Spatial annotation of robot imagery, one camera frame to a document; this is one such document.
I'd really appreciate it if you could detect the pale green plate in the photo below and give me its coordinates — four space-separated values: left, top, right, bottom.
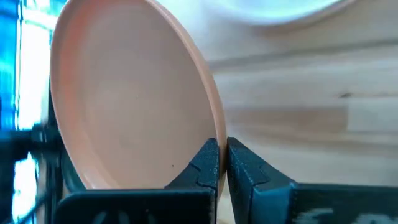
214 0 357 26

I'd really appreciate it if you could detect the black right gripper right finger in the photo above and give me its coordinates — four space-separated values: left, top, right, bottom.
226 136 398 224

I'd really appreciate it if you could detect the terracotta pink plate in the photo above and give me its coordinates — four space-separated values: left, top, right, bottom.
49 0 228 200

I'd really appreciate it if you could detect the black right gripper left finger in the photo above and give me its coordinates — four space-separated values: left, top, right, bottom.
52 138 220 224

